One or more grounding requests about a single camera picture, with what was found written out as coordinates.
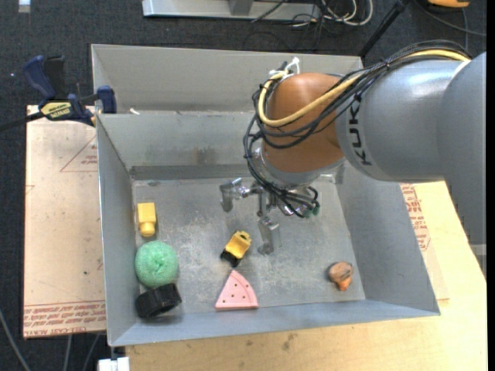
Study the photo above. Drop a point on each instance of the pink wedge with dots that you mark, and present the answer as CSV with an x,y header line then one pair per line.
x,y
236,294

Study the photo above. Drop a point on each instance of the brown cardboard board, red print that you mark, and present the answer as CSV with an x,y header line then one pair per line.
x,y
62,222

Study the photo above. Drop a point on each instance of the yellow toy block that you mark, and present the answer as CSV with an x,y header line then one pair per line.
x,y
146,215

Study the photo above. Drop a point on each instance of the orange and brown toy mushroom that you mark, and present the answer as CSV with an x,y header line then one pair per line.
x,y
341,272

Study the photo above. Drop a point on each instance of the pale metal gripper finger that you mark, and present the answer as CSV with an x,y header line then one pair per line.
x,y
270,236
228,195

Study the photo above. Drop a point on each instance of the grey metal bin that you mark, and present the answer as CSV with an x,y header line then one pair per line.
x,y
201,145

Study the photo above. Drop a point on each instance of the green foam ball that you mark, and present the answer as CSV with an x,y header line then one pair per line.
x,y
156,263

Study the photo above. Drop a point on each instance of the yellow and black toy truck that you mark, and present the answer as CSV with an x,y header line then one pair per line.
x,y
237,246

